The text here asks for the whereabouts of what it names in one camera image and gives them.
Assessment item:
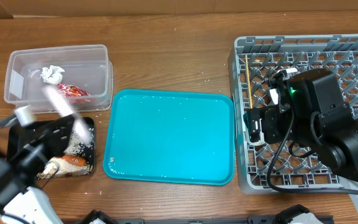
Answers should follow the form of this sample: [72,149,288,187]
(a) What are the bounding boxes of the white cup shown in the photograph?
[245,118,265,146]

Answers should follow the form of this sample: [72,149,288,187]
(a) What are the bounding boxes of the pink-rimmed white bowl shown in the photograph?
[269,88,280,105]

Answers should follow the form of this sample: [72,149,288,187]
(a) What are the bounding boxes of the wooden chopstick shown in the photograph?
[245,55,254,109]

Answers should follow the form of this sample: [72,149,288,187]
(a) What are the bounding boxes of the white plate with peanut shells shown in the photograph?
[42,85,92,144]

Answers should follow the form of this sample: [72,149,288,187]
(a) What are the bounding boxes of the orange carrot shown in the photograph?
[62,154,87,167]

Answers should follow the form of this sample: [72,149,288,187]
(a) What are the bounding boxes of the red snack wrapper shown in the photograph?
[57,83,88,97]

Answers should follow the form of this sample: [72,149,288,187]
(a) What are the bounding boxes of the white tissue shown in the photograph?
[40,65,65,85]

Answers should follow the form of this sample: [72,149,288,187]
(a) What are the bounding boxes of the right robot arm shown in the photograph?
[243,68,358,212]

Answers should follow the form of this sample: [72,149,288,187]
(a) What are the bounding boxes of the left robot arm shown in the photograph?
[0,115,75,223]

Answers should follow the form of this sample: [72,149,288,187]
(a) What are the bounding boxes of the grey dishwasher rack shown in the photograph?
[228,34,358,195]

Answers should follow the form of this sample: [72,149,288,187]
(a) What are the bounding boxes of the spilled rice and peanut shells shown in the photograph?
[37,127,94,180]

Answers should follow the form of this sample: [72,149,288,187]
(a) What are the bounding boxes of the black plastic tray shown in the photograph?
[7,117,96,175]

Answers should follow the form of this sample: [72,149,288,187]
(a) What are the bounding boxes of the clear plastic storage bin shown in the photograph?
[4,44,114,113]

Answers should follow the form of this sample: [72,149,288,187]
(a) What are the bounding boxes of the teal serving tray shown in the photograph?
[103,89,235,185]

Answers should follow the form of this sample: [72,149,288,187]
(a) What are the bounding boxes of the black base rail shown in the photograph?
[63,204,334,224]

